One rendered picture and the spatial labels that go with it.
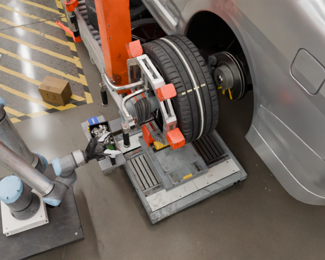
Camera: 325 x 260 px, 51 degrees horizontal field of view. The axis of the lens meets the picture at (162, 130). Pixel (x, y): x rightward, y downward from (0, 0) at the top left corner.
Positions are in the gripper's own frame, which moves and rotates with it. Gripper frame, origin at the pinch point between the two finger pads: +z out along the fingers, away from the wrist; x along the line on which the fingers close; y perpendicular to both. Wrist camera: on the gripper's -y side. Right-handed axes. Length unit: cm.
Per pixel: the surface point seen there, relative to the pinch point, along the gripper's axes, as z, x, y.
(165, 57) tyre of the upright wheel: 38, -15, -36
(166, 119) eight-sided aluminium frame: 27.0, 8.8, -14.9
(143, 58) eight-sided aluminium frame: 29.4, -24.8, -30.0
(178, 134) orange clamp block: 31.5, 14.9, -5.3
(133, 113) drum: 15.6, -10.7, -4.2
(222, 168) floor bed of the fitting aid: 78, 11, 75
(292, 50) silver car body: 71, 34, -66
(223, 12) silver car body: 71, -14, -53
